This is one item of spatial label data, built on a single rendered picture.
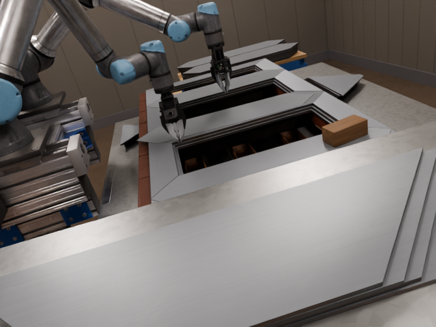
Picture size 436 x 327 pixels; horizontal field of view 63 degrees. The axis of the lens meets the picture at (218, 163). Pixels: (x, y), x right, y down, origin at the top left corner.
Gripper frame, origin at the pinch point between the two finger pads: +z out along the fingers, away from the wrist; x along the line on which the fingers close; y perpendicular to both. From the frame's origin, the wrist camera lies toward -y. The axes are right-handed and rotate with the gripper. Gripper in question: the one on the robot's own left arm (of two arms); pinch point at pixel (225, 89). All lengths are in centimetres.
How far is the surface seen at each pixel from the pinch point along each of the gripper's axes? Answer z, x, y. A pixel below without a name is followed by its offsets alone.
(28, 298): -17, -44, 117
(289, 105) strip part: 6.5, 20.4, 23.2
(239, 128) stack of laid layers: 7.7, -1.9, 28.2
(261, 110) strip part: 6.4, 9.4, 20.5
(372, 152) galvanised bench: -14, 8, 104
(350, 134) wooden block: 4, 25, 63
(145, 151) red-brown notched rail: 7.4, -38.7, 25.2
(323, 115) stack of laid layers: 8.0, 27.7, 37.5
